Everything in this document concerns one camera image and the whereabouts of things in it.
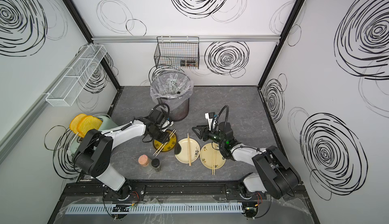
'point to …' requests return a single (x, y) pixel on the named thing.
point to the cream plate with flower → (183, 156)
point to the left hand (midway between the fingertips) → (166, 138)
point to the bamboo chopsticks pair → (213, 172)
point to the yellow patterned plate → (169, 145)
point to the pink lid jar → (144, 160)
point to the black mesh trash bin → (178, 107)
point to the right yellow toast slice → (87, 123)
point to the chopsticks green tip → (189, 151)
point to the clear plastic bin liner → (171, 85)
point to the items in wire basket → (188, 63)
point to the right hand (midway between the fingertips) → (195, 129)
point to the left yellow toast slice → (74, 122)
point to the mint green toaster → (77, 142)
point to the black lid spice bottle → (155, 163)
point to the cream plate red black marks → (206, 156)
